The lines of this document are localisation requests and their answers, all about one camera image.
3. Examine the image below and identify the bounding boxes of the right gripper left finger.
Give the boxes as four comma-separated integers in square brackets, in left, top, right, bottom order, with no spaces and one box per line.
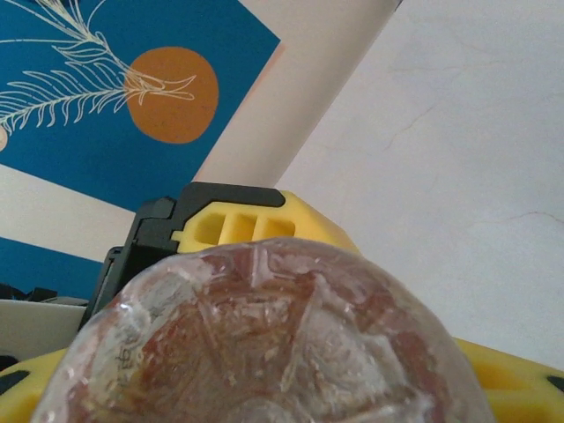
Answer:
[0,347,67,423]

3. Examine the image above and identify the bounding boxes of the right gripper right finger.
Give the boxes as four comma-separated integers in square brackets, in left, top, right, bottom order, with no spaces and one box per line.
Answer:
[453,337,564,423]

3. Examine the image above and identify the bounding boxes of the crushed copper label bottle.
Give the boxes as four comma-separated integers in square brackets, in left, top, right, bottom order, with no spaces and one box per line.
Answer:
[28,235,499,423]

